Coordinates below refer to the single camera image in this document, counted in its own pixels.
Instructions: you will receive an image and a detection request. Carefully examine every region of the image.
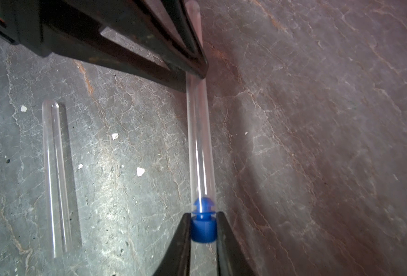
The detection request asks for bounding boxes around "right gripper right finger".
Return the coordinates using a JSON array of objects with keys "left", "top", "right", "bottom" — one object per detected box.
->
[{"left": 216, "top": 212, "right": 255, "bottom": 276}]

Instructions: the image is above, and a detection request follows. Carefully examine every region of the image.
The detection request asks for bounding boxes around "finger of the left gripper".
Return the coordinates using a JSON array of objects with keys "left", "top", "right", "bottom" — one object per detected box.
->
[
  {"left": 66, "top": 1, "right": 209, "bottom": 79},
  {"left": 44, "top": 25, "right": 186, "bottom": 93}
]

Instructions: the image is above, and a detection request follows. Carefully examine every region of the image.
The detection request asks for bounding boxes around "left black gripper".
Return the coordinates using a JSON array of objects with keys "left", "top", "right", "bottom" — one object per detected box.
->
[{"left": 0, "top": 1, "right": 101, "bottom": 57}]

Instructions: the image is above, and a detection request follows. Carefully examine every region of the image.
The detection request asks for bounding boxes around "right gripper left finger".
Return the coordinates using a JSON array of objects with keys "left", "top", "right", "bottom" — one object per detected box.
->
[{"left": 153, "top": 213, "right": 191, "bottom": 276}]

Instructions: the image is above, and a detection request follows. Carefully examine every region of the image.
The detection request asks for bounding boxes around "blue stopper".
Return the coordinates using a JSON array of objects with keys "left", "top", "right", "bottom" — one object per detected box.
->
[{"left": 190, "top": 197, "right": 217, "bottom": 243}]

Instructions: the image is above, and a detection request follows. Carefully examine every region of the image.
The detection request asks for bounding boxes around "clear test tube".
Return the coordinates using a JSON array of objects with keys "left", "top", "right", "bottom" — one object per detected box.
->
[
  {"left": 184, "top": 0, "right": 217, "bottom": 221},
  {"left": 42, "top": 100, "right": 72, "bottom": 259}
]

